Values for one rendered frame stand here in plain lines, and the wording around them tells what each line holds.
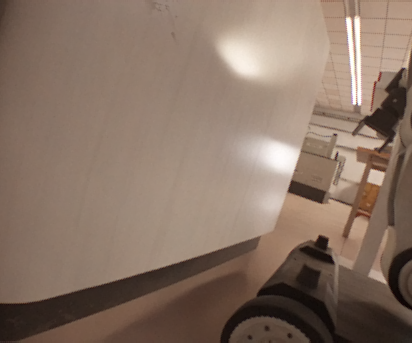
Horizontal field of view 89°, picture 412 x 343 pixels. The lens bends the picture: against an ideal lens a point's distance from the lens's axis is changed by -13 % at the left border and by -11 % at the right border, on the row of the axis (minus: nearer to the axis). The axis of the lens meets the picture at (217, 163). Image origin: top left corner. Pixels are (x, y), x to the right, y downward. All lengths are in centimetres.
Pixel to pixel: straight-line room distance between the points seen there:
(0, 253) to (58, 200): 10
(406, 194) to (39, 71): 69
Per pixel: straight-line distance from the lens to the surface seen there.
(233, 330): 48
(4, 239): 39
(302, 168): 682
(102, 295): 58
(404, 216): 64
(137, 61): 38
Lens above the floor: 40
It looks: 2 degrees down
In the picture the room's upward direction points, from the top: 18 degrees clockwise
